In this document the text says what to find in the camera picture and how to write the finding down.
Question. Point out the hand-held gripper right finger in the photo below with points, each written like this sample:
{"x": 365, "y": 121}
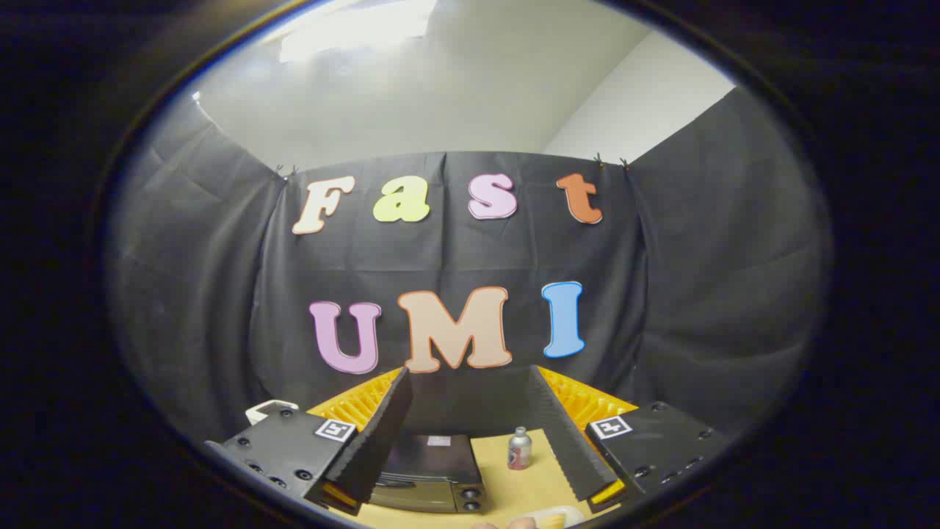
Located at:
{"x": 565, "y": 433}

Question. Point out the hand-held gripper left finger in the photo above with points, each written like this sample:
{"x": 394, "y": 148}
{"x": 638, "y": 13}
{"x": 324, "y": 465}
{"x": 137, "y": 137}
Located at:
{"x": 382, "y": 433}

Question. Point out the black toaster oven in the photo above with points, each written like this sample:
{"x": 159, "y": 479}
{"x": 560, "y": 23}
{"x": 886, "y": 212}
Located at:
{"x": 433, "y": 477}

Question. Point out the yellow food piece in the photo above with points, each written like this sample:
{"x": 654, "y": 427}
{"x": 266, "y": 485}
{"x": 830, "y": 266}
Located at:
{"x": 552, "y": 522}

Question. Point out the small silver bottle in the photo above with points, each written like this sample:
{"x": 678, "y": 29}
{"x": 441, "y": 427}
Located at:
{"x": 519, "y": 450}

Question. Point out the white plate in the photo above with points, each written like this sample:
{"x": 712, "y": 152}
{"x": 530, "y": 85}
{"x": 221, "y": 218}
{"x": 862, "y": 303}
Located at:
{"x": 573, "y": 514}

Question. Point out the white object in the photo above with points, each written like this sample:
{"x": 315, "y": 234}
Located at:
{"x": 266, "y": 408}

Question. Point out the black backdrop cloth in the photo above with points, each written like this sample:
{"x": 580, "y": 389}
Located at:
{"x": 455, "y": 257}

